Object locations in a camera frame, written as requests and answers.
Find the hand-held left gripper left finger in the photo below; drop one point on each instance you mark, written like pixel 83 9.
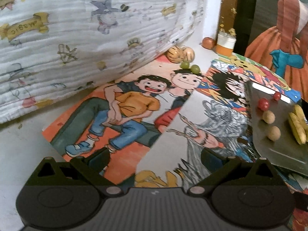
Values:
pixel 98 158

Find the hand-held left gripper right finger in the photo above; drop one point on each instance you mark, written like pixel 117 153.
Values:
pixel 213 160

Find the metal tray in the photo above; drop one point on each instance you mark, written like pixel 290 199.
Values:
pixel 272 149

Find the brown longan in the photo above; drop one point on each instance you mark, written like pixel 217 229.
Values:
pixel 268 116
pixel 274 133

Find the cherry tomato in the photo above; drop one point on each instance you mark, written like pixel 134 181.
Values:
pixel 263 104
pixel 276 96

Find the yellow speckled banana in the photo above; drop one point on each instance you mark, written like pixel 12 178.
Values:
pixel 297 128

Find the green grape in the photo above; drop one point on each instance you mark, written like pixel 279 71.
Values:
pixel 184 65
pixel 195 69

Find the greenish banana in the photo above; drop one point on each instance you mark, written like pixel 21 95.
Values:
pixel 299 112

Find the grey haired cartoon poster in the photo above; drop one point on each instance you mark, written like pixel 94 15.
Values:
pixel 216 130

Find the orange cartoon boys poster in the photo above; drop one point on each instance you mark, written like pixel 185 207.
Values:
pixel 108 115

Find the colourful cartoon printed cloth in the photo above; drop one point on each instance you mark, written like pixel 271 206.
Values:
pixel 226 77

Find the white and orange jar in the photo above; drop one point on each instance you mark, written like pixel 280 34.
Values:
pixel 225 44

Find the small brown apple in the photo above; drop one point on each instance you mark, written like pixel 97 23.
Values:
pixel 208 43

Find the white cartoon printed blanket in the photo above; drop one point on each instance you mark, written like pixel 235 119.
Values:
pixel 84 41

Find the orange dress wall poster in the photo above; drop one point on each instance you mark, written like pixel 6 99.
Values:
pixel 284 41

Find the wooden door frame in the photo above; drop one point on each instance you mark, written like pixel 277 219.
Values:
pixel 229 0

